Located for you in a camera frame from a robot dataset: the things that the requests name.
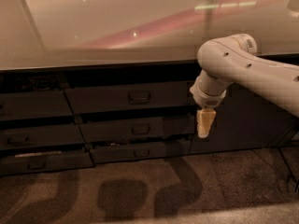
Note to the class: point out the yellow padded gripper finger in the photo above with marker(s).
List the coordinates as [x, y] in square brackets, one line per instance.
[205, 118]

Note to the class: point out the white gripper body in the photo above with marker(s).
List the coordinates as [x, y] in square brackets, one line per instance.
[207, 98]

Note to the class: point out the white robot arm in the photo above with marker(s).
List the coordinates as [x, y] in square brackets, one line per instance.
[233, 59]

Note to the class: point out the dark cabinet door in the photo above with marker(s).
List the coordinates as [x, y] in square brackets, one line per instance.
[246, 120]

